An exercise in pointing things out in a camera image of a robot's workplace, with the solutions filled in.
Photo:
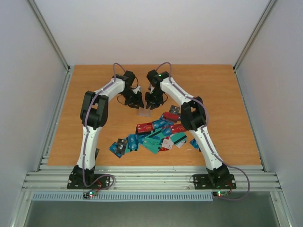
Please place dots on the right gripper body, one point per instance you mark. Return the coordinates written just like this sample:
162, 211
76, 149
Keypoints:
154, 100

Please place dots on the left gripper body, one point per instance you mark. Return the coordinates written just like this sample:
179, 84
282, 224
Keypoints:
129, 95

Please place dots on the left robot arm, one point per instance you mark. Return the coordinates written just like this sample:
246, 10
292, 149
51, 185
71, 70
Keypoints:
94, 115

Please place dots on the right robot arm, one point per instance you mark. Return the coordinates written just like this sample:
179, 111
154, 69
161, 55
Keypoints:
193, 117

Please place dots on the red card upper right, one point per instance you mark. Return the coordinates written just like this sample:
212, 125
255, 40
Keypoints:
170, 117

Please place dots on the black card top right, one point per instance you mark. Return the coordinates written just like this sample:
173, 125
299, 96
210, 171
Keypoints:
174, 109

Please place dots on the red VIP card upper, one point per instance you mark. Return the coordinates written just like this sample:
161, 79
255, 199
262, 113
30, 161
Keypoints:
144, 128

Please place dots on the red vip card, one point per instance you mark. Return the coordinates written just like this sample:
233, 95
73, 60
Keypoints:
144, 128
177, 128

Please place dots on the red VIP card centre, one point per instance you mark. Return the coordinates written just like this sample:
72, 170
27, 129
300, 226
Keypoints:
177, 128

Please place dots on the teal VIP card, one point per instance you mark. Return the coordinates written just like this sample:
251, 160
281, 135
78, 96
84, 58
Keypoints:
152, 144

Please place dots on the white card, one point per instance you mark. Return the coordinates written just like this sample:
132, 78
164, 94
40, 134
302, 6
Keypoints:
167, 144

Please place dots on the black VIP card left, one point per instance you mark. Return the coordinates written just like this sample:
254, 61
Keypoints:
121, 146

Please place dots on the blue card left bottom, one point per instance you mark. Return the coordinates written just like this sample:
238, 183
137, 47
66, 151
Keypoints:
113, 147

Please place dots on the blue card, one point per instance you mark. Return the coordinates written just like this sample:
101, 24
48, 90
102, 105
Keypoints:
113, 147
194, 144

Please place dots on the blue card right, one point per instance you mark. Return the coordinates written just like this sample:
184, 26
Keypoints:
194, 144

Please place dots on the black card lone left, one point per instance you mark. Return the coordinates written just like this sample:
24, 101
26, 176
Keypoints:
96, 153

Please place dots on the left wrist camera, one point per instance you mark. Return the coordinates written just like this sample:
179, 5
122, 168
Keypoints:
136, 90

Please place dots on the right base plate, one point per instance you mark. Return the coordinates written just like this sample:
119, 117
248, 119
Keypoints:
204, 181

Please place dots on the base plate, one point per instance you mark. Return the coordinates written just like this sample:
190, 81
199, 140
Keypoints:
75, 180
204, 181

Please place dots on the blue slotted cable duct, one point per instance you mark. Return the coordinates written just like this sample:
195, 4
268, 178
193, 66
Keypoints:
122, 196

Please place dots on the left base plate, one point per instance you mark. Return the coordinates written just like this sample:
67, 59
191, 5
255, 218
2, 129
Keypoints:
75, 180

